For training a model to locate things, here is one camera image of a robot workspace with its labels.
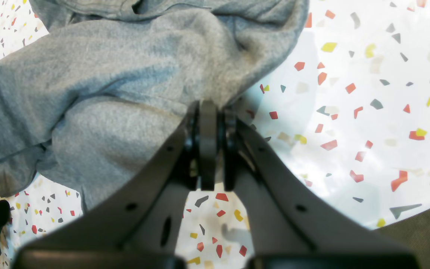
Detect terrazzo pattern tablecloth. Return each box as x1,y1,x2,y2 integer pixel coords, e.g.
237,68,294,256
0,0,430,269

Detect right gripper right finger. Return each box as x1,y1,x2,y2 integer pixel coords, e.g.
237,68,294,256
223,109,419,269

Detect grey t-shirt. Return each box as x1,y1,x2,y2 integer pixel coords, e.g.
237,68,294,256
0,0,309,210

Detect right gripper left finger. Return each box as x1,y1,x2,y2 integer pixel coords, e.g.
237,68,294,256
12,101,218,269

